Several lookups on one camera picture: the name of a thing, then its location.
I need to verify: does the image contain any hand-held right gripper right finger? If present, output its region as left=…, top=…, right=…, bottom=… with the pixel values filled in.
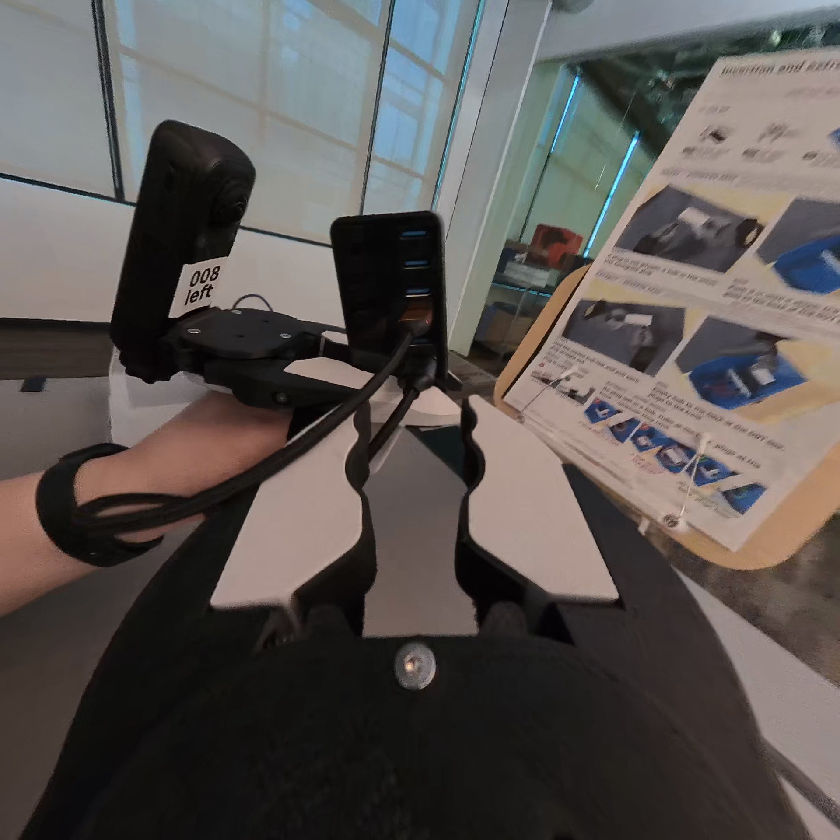
left=456, top=397, right=622, bottom=632

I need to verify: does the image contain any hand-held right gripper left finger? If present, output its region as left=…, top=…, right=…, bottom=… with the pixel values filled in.
left=209, top=402, right=378, bottom=636

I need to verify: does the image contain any black multi-port USB hub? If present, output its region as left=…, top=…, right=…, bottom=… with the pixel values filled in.
left=330, top=210, right=450, bottom=382

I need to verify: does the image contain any black USB cable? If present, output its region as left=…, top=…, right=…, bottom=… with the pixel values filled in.
left=72, top=307, right=435, bottom=549

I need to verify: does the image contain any person's left forearm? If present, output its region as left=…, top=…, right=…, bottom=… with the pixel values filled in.
left=0, top=469, right=96, bottom=618

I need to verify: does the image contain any person's left hand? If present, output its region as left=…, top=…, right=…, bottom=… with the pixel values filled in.
left=125, top=390, right=293, bottom=539

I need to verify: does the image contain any large window with blinds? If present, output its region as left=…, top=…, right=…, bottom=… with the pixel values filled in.
left=0, top=0, right=490, bottom=247

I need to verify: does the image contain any red storage box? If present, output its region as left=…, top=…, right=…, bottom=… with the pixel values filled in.
left=530, top=223, right=586, bottom=265

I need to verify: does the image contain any instruction sheet on stand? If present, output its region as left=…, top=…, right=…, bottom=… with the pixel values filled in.
left=493, top=262, right=840, bottom=572

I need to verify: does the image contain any printed instruction sheet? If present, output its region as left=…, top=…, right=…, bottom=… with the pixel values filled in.
left=504, top=47, right=840, bottom=553

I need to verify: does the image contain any grey metal rod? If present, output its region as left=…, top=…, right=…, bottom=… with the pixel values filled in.
left=771, top=748, right=840, bottom=815

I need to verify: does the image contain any thin black cable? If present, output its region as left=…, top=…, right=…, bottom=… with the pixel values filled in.
left=364, top=353, right=438, bottom=460

